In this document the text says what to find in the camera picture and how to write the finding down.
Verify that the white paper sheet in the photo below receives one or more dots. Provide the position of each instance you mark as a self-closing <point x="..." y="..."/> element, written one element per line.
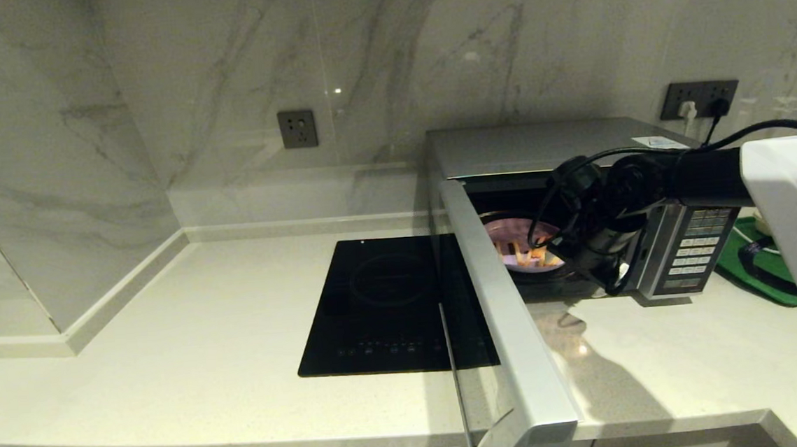
<point x="659" y="142"/>

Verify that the black power plug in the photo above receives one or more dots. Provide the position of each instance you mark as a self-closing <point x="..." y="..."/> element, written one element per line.
<point x="719" y="107"/>

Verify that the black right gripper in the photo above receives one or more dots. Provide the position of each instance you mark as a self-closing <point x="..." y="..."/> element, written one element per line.
<point x="607" y="202"/>

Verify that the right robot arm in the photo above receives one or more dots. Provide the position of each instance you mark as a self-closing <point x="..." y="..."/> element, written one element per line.
<point x="789" y="196"/>

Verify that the black induction cooktop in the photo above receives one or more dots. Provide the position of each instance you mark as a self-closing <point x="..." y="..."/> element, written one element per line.
<point x="376" y="309"/>

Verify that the green plastic tray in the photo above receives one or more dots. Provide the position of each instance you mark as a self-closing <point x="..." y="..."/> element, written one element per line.
<point x="742" y="273"/>

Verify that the white power plug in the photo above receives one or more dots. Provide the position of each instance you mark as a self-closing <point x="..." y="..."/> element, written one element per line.
<point x="687" y="111"/>

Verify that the silver Panasonic microwave oven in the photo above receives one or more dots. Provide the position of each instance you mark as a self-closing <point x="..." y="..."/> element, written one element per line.
<point x="540" y="145"/>

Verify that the black glass microwave door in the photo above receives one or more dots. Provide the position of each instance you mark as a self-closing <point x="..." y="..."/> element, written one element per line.
<point x="520" y="355"/>

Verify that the grey double wall socket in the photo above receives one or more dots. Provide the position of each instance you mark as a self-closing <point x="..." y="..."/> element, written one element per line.
<point x="701" y="91"/>

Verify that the grey single wall socket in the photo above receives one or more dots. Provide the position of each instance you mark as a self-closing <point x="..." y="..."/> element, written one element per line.
<point x="297" y="129"/>

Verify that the purple plate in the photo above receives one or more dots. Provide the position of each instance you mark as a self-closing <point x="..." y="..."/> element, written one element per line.
<point x="570" y="276"/>
<point x="511" y="231"/>

